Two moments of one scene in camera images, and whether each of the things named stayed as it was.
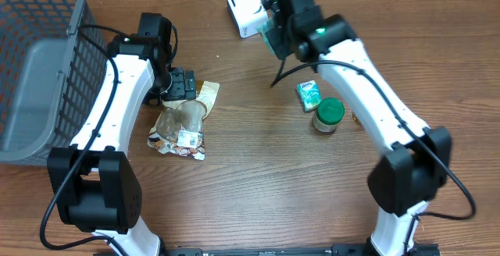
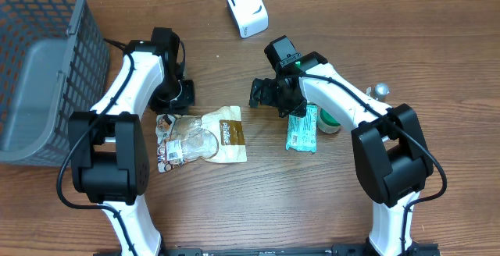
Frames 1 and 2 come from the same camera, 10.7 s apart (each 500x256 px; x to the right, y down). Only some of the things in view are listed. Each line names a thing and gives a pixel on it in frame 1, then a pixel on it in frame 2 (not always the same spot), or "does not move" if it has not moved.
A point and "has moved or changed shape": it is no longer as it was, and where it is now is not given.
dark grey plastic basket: x=53 y=67 does not move
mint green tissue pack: x=267 y=24 to x=302 y=133
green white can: x=328 y=113 does not move
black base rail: x=424 y=249 does not move
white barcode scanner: x=244 y=2 does not move
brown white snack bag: x=178 y=129 has moved or changed shape
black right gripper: x=277 y=42 to x=272 y=89
